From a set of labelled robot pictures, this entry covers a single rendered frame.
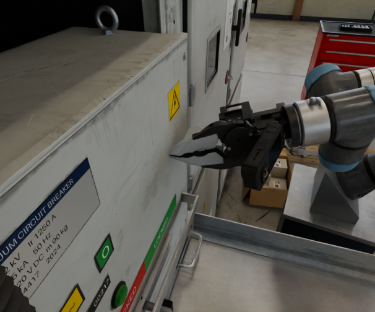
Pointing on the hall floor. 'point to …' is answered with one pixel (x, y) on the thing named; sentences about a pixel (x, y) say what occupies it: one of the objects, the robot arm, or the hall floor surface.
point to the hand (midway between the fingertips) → (176, 155)
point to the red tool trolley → (353, 46)
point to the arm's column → (289, 226)
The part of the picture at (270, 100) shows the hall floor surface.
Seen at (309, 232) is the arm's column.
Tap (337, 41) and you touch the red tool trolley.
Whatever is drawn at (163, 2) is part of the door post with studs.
